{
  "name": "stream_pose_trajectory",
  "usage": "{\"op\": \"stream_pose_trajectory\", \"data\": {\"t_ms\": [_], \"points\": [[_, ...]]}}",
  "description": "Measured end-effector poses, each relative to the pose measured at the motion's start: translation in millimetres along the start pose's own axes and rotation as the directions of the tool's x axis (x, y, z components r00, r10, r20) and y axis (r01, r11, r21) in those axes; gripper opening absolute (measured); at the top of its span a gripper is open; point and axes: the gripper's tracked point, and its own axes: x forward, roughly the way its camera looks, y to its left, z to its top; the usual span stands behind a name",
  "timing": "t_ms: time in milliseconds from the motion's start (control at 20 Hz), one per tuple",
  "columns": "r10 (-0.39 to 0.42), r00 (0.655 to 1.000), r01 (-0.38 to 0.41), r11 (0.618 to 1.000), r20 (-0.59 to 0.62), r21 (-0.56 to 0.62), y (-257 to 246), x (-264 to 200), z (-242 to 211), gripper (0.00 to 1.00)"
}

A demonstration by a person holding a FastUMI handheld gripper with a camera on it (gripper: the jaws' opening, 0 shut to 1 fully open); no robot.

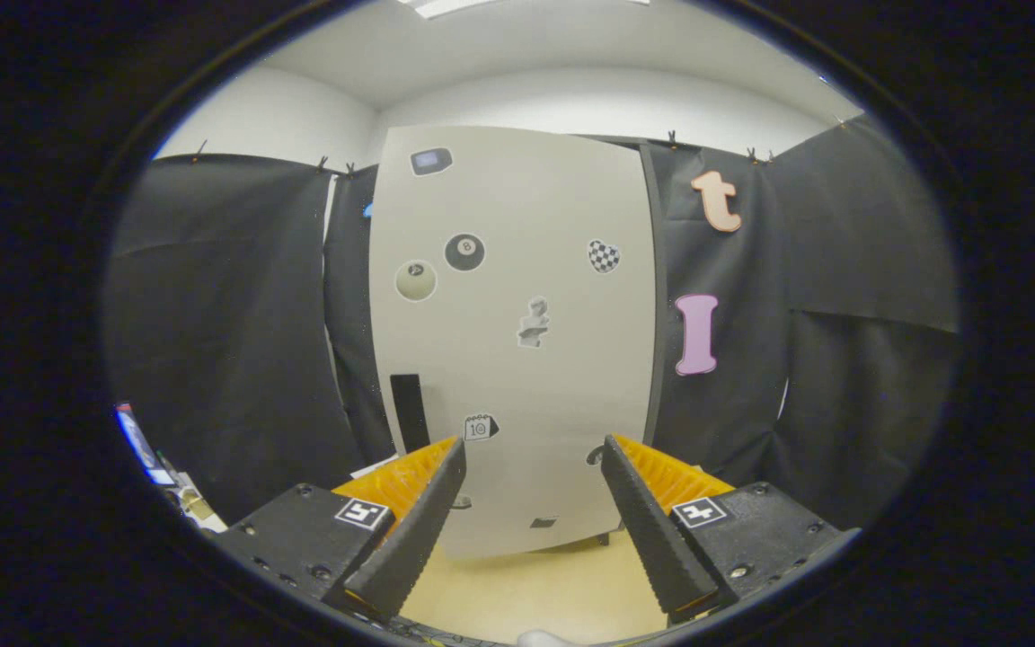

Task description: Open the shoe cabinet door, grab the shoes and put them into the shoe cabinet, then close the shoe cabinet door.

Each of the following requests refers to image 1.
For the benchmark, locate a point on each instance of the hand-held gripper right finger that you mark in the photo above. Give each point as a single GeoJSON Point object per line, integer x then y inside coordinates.
{"type": "Point", "coordinates": [652, 539]}

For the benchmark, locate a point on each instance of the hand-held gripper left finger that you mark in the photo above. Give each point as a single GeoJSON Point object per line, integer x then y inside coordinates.
{"type": "Point", "coordinates": [414, 539]}

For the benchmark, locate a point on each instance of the beige shoe cabinet door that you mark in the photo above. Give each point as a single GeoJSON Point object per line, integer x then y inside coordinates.
{"type": "Point", "coordinates": [517, 404]}

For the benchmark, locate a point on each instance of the white book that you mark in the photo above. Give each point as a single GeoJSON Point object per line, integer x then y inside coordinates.
{"type": "Point", "coordinates": [374, 467]}

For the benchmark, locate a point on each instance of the black backdrop cloth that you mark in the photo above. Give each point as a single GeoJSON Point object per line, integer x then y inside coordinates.
{"type": "Point", "coordinates": [230, 341]}

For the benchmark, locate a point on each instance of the ceiling light panel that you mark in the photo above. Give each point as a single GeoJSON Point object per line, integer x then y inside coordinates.
{"type": "Point", "coordinates": [446, 7]}

